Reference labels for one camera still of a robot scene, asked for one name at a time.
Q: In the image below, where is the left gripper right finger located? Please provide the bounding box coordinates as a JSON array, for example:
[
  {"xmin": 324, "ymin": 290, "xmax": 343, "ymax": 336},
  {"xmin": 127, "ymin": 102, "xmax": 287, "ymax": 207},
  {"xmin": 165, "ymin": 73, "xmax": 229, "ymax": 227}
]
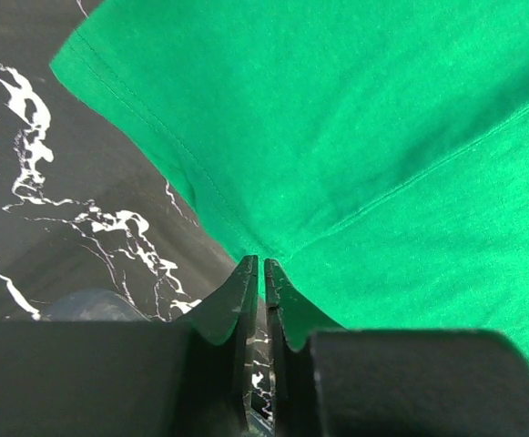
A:
[{"xmin": 264, "ymin": 259, "xmax": 529, "ymax": 436}]

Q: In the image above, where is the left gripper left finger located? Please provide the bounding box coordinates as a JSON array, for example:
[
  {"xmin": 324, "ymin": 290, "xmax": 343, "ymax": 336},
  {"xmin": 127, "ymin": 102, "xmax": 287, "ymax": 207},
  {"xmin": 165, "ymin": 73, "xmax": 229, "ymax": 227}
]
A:
[{"xmin": 0, "ymin": 256, "xmax": 259, "ymax": 436}]

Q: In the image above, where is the green t shirt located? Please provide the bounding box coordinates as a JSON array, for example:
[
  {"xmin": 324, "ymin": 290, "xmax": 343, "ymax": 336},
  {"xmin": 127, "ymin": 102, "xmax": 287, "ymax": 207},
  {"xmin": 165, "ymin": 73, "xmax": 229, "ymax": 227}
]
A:
[{"xmin": 51, "ymin": 1, "xmax": 529, "ymax": 360}]

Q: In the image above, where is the black marble pattern mat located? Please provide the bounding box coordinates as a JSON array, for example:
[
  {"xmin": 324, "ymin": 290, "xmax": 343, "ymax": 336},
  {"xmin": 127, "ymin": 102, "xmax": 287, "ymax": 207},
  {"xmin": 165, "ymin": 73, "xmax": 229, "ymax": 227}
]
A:
[{"xmin": 0, "ymin": 1, "xmax": 529, "ymax": 436}]

